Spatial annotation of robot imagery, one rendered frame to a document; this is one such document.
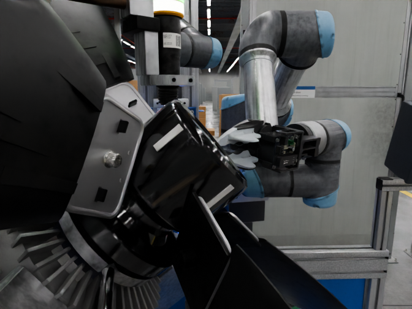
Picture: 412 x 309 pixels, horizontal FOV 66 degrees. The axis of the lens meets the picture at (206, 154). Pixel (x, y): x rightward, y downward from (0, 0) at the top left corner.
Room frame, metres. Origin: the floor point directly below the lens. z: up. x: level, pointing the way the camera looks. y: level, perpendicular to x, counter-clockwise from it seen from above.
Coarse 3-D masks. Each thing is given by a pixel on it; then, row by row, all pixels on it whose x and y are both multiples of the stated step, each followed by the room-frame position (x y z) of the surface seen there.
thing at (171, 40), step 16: (160, 16) 0.40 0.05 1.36; (176, 16) 0.40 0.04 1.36; (160, 32) 0.40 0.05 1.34; (176, 32) 0.41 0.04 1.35; (160, 48) 0.40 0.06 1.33; (176, 48) 0.41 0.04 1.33; (160, 64) 0.40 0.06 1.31; (176, 64) 0.41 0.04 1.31; (160, 96) 0.41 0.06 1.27; (176, 96) 0.41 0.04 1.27
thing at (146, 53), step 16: (128, 0) 0.37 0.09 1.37; (144, 0) 0.38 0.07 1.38; (128, 16) 0.38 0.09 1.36; (144, 16) 0.38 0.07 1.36; (128, 32) 0.40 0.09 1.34; (144, 32) 0.38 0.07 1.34; (144, 48) 0.38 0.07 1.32; (144, 64) 0.39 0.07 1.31; (144, 80) 0.39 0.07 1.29; (160, 80) 0.38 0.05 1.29; (176, 80) 0.39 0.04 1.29; (192, 80) 0.40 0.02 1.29
